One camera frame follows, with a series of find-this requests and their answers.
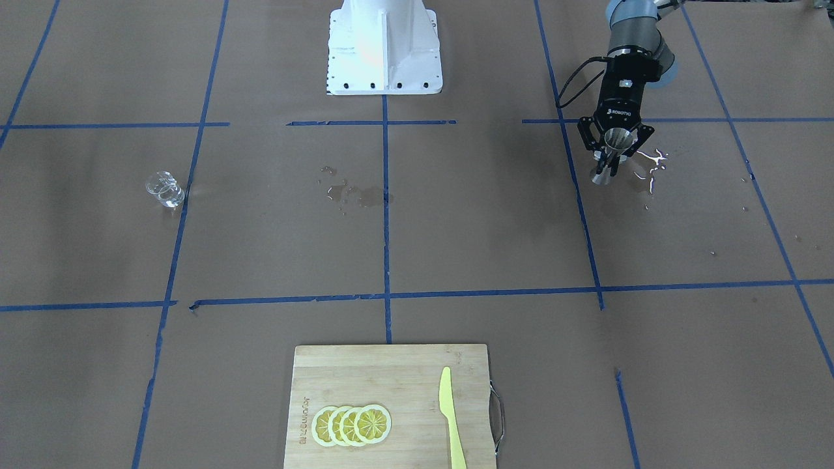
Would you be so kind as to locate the steel jigger measuring cup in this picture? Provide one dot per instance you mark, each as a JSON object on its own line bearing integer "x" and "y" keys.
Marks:
{"x": 615, "y": 143}

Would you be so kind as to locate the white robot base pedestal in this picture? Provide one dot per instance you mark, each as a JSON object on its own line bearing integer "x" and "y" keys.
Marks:
{"x": 383, "y": 48}

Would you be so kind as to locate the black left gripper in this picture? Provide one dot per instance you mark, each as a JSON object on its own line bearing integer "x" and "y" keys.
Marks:
{"x": 618, "y": 108}

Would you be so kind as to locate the clear glass shaker cup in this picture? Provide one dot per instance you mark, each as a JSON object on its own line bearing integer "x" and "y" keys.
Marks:
{"x": 164, "y": 188}

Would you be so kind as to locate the lemon slice top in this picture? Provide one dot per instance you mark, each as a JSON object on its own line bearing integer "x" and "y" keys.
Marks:
{"x": 372, "y": 424}

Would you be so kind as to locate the bamboo cutting board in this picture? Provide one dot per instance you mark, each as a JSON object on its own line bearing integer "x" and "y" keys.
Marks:
{"x": 404, "y": 379}

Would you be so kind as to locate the yellow plastic knife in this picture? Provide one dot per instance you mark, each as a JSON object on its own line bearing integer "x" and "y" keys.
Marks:
{"x": 447, "y": 409}

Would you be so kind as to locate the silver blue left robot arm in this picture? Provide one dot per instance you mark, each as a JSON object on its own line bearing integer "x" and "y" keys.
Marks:
{"x": 634, "y": 30}

